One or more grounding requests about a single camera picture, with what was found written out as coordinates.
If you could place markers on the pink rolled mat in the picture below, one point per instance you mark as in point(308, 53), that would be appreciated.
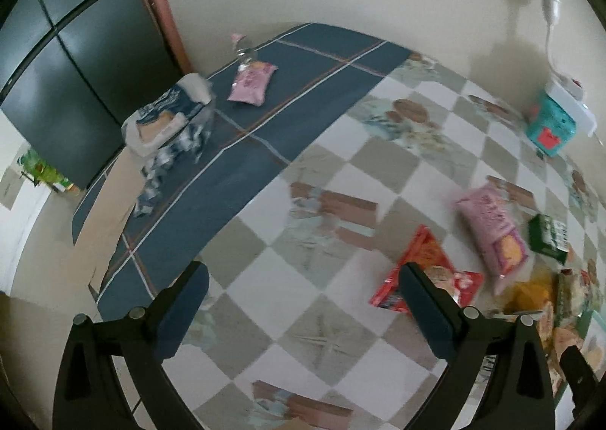
point(158, 9)

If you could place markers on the brown cardboard sheet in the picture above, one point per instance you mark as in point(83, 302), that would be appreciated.
point(109, 217)

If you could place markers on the green leafy object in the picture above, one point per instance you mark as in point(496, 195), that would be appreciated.
point(40, 169)

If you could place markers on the blue white snack bag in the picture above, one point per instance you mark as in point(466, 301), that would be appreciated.
point(175, 127)

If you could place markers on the checkered plastic tablecloth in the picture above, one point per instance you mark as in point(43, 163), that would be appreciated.
point(402, 174)

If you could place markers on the clear plastic bottle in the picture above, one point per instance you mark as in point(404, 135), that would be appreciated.
point(244, 51)

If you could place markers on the dark grey refrigerator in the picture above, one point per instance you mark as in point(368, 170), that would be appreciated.
point(94, 56)

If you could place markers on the green snack packet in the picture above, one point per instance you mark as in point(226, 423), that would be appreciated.
point(549, 233)

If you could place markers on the teal box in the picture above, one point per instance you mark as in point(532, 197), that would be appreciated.
point(551, 122)

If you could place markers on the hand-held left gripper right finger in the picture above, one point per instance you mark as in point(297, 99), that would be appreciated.
point(428, 311)

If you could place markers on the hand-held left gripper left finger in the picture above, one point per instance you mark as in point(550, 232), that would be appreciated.
point(182, 311)

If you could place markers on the large red snack packet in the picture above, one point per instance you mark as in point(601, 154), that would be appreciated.
point(426, 259)

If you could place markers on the pink snack packet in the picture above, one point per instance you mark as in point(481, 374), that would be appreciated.
point(492, 226)
point(248, 82)

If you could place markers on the yellow snack packet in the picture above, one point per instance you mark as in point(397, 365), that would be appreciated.
point(528, 293)

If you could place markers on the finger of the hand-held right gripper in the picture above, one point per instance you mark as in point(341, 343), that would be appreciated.
point(576, 371)

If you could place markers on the white power strip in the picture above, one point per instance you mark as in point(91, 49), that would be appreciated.
point(575, 101)

